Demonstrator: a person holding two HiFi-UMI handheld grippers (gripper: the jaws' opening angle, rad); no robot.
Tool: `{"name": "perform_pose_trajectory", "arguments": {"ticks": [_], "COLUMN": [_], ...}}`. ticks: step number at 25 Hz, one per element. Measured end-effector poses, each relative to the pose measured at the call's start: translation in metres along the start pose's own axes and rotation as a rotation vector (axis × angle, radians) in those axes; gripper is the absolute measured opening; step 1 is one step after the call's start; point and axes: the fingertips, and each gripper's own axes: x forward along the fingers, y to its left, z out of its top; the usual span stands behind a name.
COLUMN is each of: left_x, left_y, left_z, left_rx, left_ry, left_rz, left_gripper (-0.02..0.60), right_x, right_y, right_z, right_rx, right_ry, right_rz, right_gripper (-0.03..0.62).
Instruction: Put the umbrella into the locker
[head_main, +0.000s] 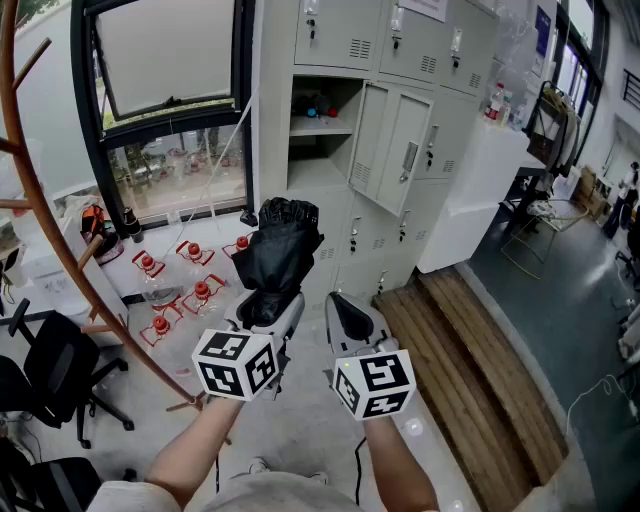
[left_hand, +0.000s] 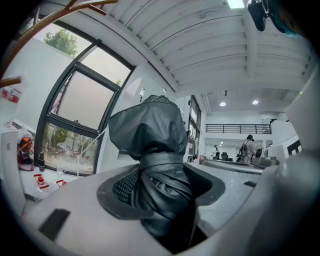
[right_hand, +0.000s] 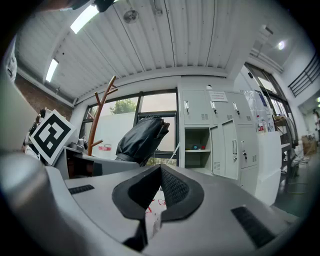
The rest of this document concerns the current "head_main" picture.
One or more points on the person's right forearm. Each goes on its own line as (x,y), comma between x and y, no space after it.
(395,465)

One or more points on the blue poster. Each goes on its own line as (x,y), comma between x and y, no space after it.
(543,30)

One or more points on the brown wooden coat rack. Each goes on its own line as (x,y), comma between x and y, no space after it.
(30,170)

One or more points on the white counter block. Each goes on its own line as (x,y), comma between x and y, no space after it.
(475,200)

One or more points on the person's right shoe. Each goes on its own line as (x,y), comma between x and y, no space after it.
(317,478)

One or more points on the clear plastic bottle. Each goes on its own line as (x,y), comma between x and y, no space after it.
(506,111)

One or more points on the black-headed car key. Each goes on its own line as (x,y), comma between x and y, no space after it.
(396,43)

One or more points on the black framed window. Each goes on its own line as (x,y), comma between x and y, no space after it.
(87,125)

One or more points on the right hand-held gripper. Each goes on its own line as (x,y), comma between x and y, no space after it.
(375,385)

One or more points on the wooden slat platform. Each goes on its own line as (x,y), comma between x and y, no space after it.
(475,375)

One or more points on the clear bottle red label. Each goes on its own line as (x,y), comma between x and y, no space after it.
(494,105)

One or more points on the orange black helmet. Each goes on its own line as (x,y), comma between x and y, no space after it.
(97,225)

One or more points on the grey metal locker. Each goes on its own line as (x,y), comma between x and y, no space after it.
(435,135)

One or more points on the person's shoe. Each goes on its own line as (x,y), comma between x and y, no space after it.
(317,478)
(258,466)

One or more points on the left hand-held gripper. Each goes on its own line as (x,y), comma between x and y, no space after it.
(232,362)

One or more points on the clear jug red cap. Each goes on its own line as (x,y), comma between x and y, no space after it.
(147,262)
(241,243)
(161,326)
(201,290)
(194,250)

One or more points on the black umbrella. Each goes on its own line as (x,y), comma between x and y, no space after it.
(277,255)

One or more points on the person's left shoe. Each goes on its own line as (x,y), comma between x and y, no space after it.
(258,466)

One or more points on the cardboard box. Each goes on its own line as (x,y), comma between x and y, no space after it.
(587,190)

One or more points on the small black box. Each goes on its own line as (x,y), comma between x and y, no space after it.
(248,218)

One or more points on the white paper notice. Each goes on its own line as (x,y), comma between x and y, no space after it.
(425,9)

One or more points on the person's left forearm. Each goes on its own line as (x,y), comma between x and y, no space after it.
(195,445)

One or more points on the white cabinet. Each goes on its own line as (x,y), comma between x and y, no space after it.
(50,280)

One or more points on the person's grey shirt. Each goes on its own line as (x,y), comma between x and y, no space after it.
(270,495)

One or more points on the black office chair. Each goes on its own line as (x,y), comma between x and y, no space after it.
(55,485)
(55,365)

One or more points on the dark bottle red cap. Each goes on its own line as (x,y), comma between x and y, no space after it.
(332,111)

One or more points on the black flask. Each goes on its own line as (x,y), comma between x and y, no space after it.
(132,227)

